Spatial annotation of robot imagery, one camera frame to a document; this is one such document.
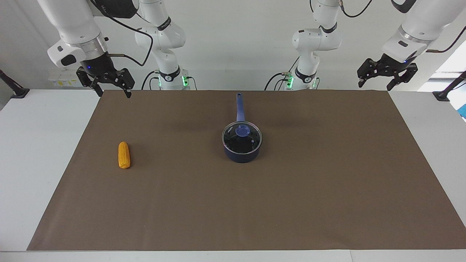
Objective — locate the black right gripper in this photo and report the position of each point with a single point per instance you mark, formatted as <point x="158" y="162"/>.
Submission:
<point x="100" y="67"/>

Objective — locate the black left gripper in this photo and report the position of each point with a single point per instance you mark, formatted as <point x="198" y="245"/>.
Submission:
<point x="393" y="67"/>

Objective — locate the yellow corn cob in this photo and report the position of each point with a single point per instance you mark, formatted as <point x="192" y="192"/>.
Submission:
<point x="124" y="155"/>

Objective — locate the glass lid with blue knob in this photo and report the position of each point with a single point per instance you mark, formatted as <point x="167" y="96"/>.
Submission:
<point x="242" y="136"/>

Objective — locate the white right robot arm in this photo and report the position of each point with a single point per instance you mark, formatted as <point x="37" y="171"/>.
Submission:
<point x="72" y="25"/>

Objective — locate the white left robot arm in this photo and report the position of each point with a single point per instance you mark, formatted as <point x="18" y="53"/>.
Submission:
<point x="422" y="25"/>

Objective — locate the black clamp stand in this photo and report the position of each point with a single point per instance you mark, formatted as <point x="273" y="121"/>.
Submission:
<point x="16" y="91"/>
<point x="446" y="92"/>

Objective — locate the blue object at edge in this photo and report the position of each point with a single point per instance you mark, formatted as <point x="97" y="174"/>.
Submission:
<point x="463" y="111"/>

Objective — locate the brown table mat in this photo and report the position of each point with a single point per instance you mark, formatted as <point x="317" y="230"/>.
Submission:
<point x="233" y="203"/>

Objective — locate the white wall socket boxes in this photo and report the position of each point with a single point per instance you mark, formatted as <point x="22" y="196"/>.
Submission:
<point x="65" y="78"/>

